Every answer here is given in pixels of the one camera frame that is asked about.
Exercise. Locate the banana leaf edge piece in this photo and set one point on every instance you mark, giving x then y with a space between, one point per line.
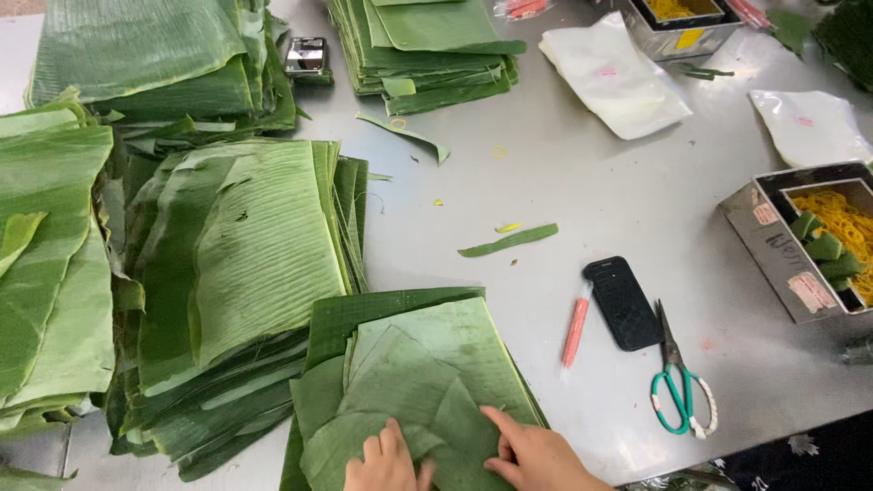
31 479

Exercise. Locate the metal box with pink labels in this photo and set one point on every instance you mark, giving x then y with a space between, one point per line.
767 252

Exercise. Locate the black smartphone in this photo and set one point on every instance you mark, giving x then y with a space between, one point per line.
622 303

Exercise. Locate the thin dark leaf scrap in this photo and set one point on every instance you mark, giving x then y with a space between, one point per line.
702 71

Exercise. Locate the small yellow leaf scrap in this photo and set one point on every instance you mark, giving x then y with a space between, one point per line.
508 227

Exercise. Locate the person's left hand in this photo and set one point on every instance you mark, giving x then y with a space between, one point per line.
385 467

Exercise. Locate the clear plastic bag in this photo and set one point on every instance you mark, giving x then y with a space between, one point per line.
808 126

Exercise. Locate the wide banana leaf stack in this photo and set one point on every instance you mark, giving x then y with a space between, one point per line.
150 54

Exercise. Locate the bundle of orange packets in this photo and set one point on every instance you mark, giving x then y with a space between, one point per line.
524 7

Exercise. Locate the pink stick packets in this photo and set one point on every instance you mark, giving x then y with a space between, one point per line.
749 12

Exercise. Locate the heap of yellow rubber bands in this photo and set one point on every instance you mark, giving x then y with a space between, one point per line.
849 221

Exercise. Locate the person's right hand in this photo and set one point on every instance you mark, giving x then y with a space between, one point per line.
545 460

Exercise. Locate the person's dark floral clothing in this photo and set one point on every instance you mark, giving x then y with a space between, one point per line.
805 457

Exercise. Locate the folded leaf pieces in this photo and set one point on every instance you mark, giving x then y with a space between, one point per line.
829 249

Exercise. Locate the neat square banana leaf stack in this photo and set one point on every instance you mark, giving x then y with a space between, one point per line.
429 48

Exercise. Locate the stack of white plastic bags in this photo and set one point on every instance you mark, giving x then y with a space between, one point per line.
614 78

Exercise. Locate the small trimmed banana leaf stack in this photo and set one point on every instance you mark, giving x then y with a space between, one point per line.
423 368

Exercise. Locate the small banana leaf piece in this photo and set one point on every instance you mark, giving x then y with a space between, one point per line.
790 28

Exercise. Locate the metal box with yellow label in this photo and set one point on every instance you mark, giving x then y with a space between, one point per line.
672 41

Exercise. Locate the orange stick packet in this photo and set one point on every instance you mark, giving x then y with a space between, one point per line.
575 331

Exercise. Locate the bent banana leaf strip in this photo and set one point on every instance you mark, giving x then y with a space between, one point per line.
409 134

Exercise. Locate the straight banana leaf strip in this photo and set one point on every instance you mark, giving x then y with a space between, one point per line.
508 241

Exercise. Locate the dark green banana leaf heap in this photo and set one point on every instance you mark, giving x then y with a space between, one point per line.
849 37

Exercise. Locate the small silver digital scale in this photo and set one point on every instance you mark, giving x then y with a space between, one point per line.
306 56

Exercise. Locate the large ribbed banana leaf stack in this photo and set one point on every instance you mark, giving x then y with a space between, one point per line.
252 252

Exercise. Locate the light green banana leaf pile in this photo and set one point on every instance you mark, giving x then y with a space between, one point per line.
48 273

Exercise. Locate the yellow rubber band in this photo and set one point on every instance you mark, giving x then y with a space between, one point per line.
493 153
391 125

